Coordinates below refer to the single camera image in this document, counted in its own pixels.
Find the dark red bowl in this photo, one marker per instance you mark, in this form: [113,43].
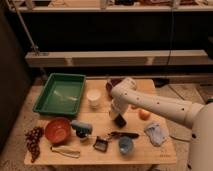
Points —
[111,83]

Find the teal stapler tool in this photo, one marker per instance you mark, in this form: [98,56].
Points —
[82,129]

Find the white lower shelf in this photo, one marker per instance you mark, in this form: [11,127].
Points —
[119,58]

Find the blue grey cloth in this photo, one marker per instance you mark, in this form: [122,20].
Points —
[157,135]

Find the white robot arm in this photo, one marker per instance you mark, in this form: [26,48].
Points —
[197,117]

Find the orange bowl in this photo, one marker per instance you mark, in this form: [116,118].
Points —
[58,130]

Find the blue cup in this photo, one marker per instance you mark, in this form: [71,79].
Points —
[125,145]

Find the yellow red apple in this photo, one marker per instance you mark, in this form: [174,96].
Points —
[143,114]

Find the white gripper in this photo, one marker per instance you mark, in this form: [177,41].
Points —
[117,108]

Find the green plastic tray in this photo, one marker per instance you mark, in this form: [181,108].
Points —
[61,95]

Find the dark grape bunch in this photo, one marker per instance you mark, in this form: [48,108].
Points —
[32,142]

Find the black handled tool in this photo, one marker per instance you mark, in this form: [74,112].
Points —
[116,134]

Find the white cup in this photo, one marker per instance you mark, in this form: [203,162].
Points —
[93,97]

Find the metal pole stand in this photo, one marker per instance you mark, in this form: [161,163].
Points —
[34,47]

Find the black eraser block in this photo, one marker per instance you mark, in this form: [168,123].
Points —
[120,121]

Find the small dark square box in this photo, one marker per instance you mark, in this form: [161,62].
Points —
[101,144]

